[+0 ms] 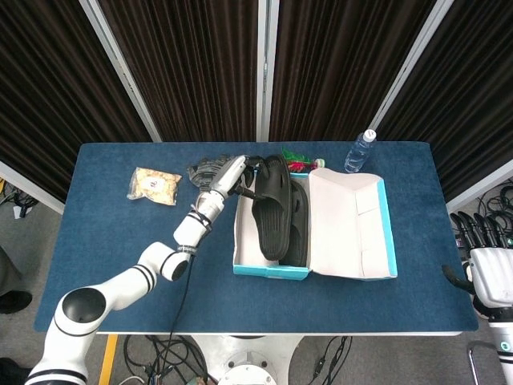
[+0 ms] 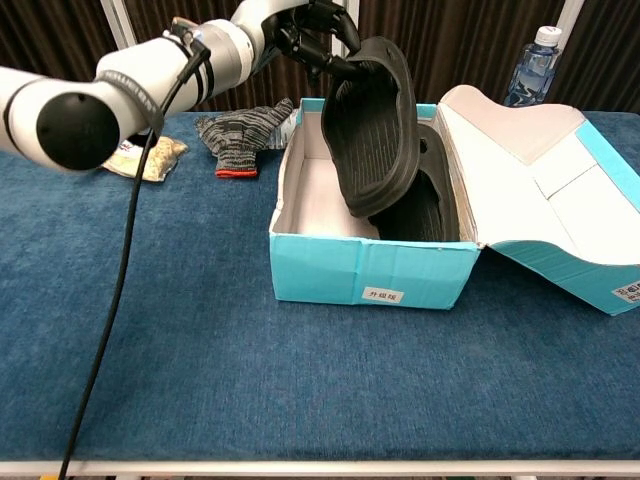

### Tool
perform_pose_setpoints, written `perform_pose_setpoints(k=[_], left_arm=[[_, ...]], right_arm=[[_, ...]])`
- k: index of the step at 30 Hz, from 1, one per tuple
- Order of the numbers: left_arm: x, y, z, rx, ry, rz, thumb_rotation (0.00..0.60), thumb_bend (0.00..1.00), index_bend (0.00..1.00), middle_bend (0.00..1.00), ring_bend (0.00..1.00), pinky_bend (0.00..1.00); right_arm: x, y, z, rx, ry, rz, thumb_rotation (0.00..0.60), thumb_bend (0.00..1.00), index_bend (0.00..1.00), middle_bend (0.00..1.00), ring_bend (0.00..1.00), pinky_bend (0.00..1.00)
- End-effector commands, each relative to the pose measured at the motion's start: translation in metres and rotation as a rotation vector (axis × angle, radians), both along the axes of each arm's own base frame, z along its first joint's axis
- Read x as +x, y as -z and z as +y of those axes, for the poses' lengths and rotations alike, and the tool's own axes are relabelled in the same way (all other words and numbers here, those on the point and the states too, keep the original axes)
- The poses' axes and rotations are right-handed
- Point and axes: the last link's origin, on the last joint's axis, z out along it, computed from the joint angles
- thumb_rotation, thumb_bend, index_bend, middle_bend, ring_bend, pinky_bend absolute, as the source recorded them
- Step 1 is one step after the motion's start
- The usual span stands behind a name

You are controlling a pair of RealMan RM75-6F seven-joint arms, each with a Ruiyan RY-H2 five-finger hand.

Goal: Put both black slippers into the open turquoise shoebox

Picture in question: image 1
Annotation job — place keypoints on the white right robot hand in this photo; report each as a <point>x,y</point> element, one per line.
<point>493,276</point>

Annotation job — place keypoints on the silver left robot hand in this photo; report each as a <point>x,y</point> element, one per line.
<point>228,176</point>

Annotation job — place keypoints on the black rubber slipper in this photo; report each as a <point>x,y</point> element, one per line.
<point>298,240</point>
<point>272,224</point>

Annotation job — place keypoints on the blue and white shoebox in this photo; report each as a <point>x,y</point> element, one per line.
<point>340,224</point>

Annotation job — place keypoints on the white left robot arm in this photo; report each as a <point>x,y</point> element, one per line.
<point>120,284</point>

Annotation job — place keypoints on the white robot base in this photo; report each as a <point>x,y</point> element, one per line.
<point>248,353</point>

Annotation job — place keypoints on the black shoe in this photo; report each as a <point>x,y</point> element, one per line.
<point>12,371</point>
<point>16,301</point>

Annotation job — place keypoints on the grey striped knit glove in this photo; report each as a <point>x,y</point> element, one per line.
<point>200,172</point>

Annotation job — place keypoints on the colourful feather shuttlecock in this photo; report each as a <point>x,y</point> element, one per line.
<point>298,165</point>

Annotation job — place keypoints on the clear bag of snacks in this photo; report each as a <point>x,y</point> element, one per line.
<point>154,184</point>

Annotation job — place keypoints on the dark brown curtain panel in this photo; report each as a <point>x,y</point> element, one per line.
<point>469,88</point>
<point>340,68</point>
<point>52,88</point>
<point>192,68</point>

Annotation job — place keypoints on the clear plastic water bottle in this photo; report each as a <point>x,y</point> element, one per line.
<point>358,152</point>

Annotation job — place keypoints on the blue felt table cover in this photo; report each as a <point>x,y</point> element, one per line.
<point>320,305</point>

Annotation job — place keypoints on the yellow floor tape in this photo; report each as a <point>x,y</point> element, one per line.
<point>108,359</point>

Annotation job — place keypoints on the grey metal tube frame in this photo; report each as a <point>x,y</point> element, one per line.
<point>475,361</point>

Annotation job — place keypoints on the white partition post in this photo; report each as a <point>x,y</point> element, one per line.
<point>28,186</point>
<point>266,68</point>
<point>413,68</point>
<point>120,68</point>
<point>481,186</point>

